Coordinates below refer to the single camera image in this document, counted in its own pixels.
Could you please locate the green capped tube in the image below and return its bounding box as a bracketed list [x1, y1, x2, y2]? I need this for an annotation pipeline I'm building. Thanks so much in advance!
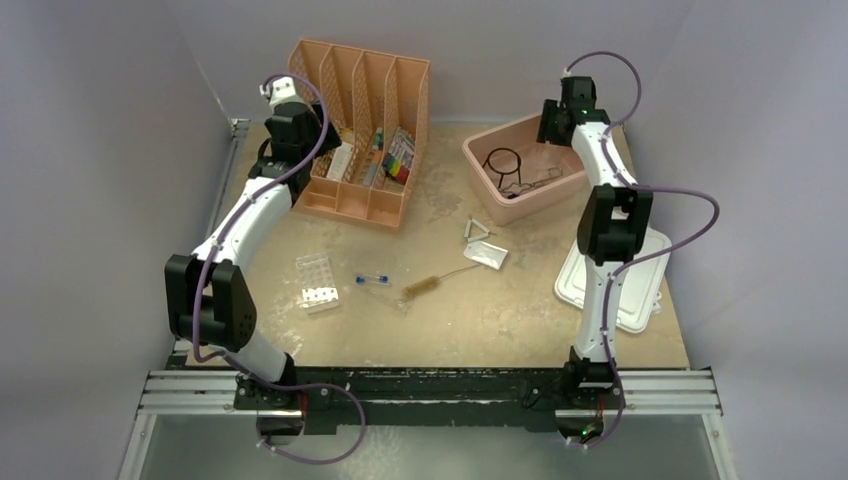
[361, 127, 384, 187]

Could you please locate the white plastic bin lid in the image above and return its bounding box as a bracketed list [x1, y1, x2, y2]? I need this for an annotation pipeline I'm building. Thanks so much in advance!
[554, 241, 669, 334]

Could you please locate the white clay triangle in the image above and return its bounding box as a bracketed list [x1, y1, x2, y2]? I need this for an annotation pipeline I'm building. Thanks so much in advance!
[463, 216, 493, 243]

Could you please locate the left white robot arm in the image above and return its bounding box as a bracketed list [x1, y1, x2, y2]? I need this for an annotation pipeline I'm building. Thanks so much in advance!
[164, 73, 341, 409]

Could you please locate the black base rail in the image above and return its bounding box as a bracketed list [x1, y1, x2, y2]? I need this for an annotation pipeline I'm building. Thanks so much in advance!
[234, 362, 622, 438]

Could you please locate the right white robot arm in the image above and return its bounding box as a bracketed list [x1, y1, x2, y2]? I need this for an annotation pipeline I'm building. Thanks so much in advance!
[537, 74, 653, 407]

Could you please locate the clear test tube rack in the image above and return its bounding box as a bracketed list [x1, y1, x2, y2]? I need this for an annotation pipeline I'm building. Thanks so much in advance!
[295, 252, 339, 315]

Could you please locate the white orange box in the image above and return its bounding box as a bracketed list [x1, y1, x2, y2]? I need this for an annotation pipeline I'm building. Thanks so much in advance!
[325, 129, 355, 182]

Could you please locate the pink plastic bin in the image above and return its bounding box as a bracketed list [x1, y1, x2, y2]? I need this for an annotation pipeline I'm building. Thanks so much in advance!
[462, 114, 588, 226]

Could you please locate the orange plastic file organizer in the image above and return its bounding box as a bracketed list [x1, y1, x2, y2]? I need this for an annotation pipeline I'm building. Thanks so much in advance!
[288, 39, 431, 233]

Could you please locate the test tube brush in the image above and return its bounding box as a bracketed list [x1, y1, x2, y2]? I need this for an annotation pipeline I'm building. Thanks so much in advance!
[401, 264, 478, 303]

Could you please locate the blue capped test tube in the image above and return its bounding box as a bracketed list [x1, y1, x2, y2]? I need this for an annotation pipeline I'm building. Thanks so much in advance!
[355, 274, 391, 285]

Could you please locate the black wire tripod stand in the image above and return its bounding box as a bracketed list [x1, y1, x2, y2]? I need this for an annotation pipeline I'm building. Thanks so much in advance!
[482, 147, 523, 191]

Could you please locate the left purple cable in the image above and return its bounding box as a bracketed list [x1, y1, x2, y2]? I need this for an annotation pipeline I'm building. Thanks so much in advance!
[190, 72, 370, 466]

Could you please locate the aluminium frame rail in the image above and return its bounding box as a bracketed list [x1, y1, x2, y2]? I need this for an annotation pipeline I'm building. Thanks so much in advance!
[137, 369, 723, 417]

